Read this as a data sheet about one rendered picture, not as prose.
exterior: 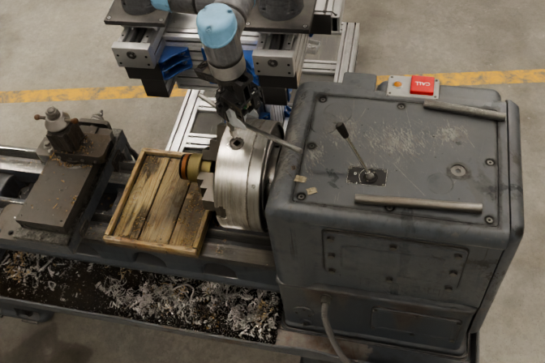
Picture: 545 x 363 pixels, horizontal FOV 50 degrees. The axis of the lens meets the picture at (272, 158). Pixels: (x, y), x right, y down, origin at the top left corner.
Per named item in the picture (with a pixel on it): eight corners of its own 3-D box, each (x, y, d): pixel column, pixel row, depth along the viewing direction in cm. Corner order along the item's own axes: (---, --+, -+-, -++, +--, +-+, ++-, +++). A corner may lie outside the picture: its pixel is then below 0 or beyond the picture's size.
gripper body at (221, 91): (243, 125, 130) (233, 91, 120) (216, 107, 134) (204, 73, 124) (266, 103, 133) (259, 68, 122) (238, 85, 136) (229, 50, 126)
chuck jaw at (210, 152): (244, 160, 169) (246, 119, 166) (239, 164, 164) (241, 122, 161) (207, 155, 171) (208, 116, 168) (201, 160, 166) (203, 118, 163)
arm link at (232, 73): (199, 58, 120) (226, 34, 123) (203, 73, 124) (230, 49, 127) (225, 74, 117) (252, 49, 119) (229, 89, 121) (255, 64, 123)
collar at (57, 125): (75, 113, 183) (70, 107, 180) (64, 133, 178) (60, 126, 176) (52, 111, 184) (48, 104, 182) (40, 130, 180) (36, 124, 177)
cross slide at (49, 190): (119, 129, 204) (115, 120, 200) (67, 235, 179) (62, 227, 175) (75, 124, 207) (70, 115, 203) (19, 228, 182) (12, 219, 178)
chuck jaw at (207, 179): (237, 174, 163) (225, 205, 155) (239, 186, 167) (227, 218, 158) (199, 169, 166) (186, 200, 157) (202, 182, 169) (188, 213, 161)
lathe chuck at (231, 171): (278, 158, 187) (265, 96, 161) (257, 249, 171) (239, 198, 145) (251, 155, 189) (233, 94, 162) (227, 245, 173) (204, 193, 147)
